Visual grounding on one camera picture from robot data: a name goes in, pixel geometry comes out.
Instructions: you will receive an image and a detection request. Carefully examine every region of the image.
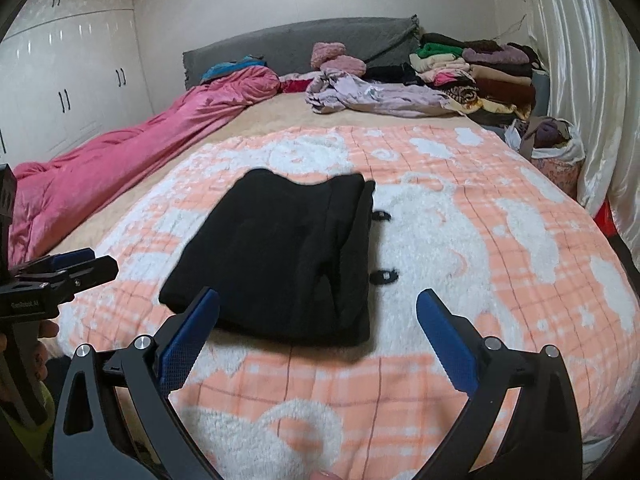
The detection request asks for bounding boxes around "white wardrobe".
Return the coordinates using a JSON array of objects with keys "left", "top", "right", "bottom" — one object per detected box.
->
[{"left": 0, "top": 0, "right": 156, "bottom": 166}]

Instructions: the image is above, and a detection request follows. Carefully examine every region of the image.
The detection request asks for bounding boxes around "red bag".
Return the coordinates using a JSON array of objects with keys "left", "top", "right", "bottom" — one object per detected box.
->
[{"left": 595, "top": 197, "right": 618, "bottom": 238}]

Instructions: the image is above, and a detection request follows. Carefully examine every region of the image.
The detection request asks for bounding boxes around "white satin curtain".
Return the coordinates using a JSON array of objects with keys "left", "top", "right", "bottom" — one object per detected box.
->
[{"left": 520, "top": 0, "right": 640, "bottom": 271}]

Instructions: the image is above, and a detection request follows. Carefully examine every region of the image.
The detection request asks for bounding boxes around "blue cloth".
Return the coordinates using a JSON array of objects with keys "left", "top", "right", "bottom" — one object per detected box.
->
[{"left": 200, "top": 56, "right": 268, "bottom": 83}]

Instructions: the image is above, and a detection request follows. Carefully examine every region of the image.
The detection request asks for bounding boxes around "black garment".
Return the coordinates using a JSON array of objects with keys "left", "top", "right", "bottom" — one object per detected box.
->
[{"left": 362, "top": 62, "right": 421, "bottom": 86}]

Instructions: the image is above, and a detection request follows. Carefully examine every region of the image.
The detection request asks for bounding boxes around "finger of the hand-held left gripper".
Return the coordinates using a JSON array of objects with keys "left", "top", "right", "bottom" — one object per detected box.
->
[
  {"left": 15, "top": 247, "right": 96, "bottom": 275},
  {"left": 30, "top": 255, "right": 120, "bottom": 297}
]

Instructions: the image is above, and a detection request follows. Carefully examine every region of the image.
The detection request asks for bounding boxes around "lilac garment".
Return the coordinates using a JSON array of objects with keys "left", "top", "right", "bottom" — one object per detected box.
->
[{"left": 305, "top": 70, "right": 453, "bottom": 118}]

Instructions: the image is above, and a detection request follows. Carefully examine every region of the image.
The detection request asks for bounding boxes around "red cloth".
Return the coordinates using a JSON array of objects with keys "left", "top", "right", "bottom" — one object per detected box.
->
[{"left": 279, "top": 74, "right": 321, "bottom": 95}]

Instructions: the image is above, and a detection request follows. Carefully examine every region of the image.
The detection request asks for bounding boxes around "black sweater with orange cuffs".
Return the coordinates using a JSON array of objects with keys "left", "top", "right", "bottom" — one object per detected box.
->
[{"left": 159, "top": 167, "right": 377, "bottom": 348}]

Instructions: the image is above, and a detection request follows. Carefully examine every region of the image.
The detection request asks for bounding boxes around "person's left hand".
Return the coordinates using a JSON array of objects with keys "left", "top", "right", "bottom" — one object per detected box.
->
[{"left": 27, "top": 321, "right": 61, "bottom": 385}]

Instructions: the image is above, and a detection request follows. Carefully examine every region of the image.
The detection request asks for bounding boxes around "beige bed sheet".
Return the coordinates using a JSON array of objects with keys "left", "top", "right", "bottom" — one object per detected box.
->
[{"left": 30, "top": 87, "right": 471, "bottom": 271}]

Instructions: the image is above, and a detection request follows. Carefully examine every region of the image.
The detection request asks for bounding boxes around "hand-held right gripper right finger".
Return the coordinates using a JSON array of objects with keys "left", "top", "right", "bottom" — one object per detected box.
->
[{"left": 416, "top": 288, "right": 583, "bottom": 480}]

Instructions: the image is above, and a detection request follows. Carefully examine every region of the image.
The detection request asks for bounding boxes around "white bag of clothes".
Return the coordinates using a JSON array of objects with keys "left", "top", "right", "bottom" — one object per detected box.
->
[{"left": 504, "top": 116, "right": 586, "bottom": 196}]

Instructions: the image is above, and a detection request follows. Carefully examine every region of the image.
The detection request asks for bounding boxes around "pink duvet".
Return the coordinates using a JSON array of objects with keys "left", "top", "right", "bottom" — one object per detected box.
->
[{"left": 7, "top": 66, "right": 281, "bottom": 266}]

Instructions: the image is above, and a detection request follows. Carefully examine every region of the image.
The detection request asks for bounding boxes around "person's left forearm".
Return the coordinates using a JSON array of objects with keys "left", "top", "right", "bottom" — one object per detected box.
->
[{"left": 0, "top": 385, "right": 57, "bottom": 466}]

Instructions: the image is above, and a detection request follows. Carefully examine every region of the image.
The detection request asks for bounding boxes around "stack of folded clothes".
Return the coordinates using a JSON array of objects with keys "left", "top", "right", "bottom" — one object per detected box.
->
[{"left": 409, "top": 32, "right": 543, "bottom": 123}]

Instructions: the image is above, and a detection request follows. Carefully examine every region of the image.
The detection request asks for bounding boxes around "grey blue cushion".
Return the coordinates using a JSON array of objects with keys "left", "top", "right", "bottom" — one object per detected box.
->
[{"left": 531, "top": 69, "right": 552, "bottom": 120}]

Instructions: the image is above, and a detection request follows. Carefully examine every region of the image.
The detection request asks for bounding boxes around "orange plaid fleece blanket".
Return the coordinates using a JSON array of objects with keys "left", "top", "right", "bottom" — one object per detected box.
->
[{"left": 55, "top": 122, "right": 633, "bottom": 480}]

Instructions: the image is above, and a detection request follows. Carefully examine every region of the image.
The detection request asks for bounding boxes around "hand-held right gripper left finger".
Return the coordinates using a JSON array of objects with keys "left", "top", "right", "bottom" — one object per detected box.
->
[{"left": 52, "top": 287, "right": 222, "bottom": 480}]

